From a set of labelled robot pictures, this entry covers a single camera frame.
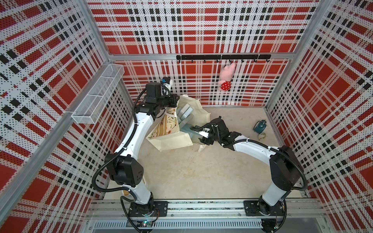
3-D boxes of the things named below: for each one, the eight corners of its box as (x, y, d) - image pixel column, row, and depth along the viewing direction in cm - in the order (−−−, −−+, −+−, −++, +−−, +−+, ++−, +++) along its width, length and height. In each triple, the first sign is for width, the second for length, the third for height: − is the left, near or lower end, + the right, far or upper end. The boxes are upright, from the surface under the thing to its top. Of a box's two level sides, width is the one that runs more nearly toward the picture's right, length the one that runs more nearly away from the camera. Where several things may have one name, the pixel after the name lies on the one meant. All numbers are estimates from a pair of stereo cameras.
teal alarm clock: (252, 133, 107) (256, 125, 100) (253, 125, 111) (257, 117, 104) (261, 135, 105) (266, 128, 98) (262, 127, 110) (266, 120, 103)
